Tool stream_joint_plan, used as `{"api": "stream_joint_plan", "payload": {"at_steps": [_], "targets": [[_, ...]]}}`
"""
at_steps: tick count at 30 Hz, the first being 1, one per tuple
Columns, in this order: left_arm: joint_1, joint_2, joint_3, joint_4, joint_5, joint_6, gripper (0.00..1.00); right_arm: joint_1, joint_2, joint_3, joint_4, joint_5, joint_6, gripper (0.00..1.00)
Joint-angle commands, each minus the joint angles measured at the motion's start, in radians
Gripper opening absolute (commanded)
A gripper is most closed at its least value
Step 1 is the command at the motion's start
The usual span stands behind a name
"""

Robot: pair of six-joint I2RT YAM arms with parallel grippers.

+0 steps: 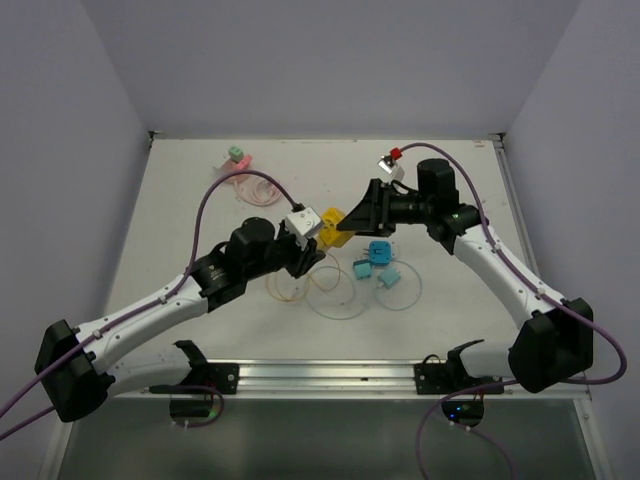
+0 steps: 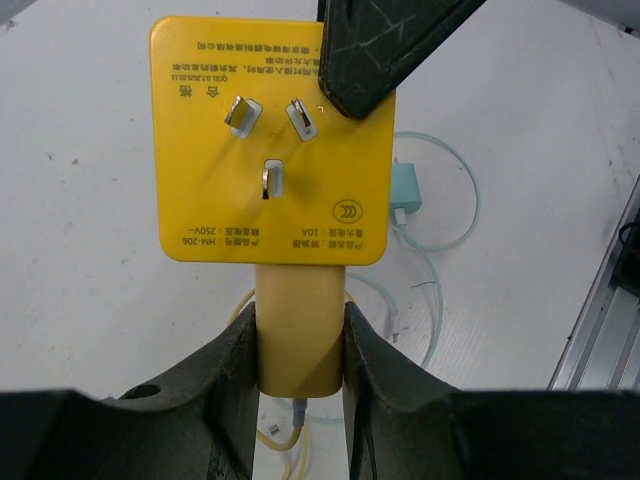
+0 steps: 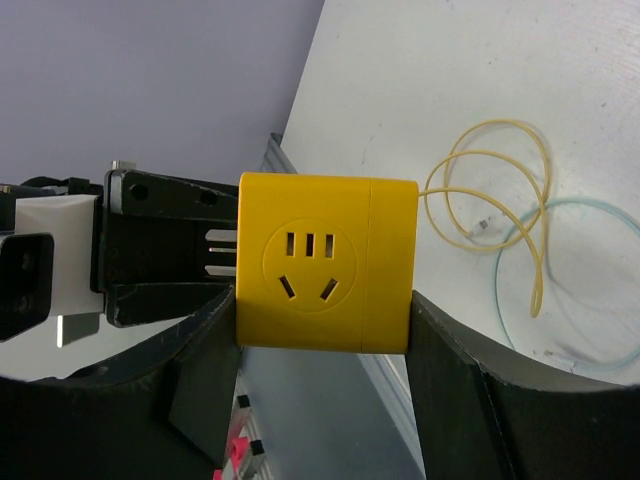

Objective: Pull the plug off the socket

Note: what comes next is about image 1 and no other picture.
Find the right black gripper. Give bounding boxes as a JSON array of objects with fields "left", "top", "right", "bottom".
[{"left": 340, "top": 177, "right": 435, "bottom": 237}]

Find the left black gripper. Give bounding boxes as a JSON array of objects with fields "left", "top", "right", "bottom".
[{"left": 244, "top": 218, "right": 323, "bottom": 280}]

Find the light blue cable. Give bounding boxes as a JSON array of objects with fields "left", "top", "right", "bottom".
[{"left": 304, "top": 258, "right": 425, "bottom": 320}]

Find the yellow cube socket adapter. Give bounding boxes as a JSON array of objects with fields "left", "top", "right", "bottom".
[{"left": 317, "top": 207, "right": 354, "bottom": 251}]

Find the blue power socket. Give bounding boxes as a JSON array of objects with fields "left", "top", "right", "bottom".
[{"left": 368, "top": 240, "right": 393, "bottom": 267}]

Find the white socket adapter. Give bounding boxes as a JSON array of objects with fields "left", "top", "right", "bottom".
[{"left": 391, "top": 242, "right": 402, "bottom": 259}]

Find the teal charger plug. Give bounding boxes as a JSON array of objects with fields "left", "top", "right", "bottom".
[{"left": 352, "top": 259, "right": 373, "bottom": 280}]

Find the light blue charger plug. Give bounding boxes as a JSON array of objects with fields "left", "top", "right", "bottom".
[{"left": 377, "top": 267, "right": 402, "bottom": 290}]

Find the pink cable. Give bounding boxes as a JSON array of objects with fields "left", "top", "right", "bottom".
[{"left": 233, "top": 177, "right": 285, "bottom": 208}]

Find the pink socket adapter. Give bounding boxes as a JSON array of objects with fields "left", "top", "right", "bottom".
[{"left": 214, "top": 155, "right": 253, "bottom": 177}]

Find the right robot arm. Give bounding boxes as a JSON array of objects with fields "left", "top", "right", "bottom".
[{"left": 337, "top": 159, "right": 593, "bottom": 393}]

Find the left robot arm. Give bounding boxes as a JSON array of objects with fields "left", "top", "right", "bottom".
[{"left": 35, "top": 209, "right": 325, "bottom": 423}]

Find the green plug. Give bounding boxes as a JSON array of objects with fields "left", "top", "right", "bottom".
[{"left": 228, "top": 145, "right": 244, "bottom": 163}]

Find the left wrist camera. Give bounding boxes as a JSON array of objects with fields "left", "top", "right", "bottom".
[{"left": 284, "top": 207, "right": 324, "bottom": 249}]

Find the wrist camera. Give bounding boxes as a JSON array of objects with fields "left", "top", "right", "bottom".
[
  {"left": 378, "top": 148, "right": 404, "bottom": 183},
  {"left": 284, "top": 207, "right": 324, "bottom": 249}
]

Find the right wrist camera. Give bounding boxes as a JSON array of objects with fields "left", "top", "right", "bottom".
[{"left": 378, "top": 148, "right": 404, "bottom": 183}]

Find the left black mount plate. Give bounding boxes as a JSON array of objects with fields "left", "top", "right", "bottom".
[{"left": 149, "top": 362, "right": 240, "bottom": 395}]

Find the black mount plate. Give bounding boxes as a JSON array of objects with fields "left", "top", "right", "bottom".
[
  {"left": 149, "top": 362, "right": 240, "bottom": 395},
  {"left": 413, "top": 354, "right": 504, "bottom": 395}
]

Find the right black mount plate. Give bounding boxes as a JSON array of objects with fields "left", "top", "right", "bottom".
[{"left": 413, "top": 354, "right": 504, "bottom": 395}]

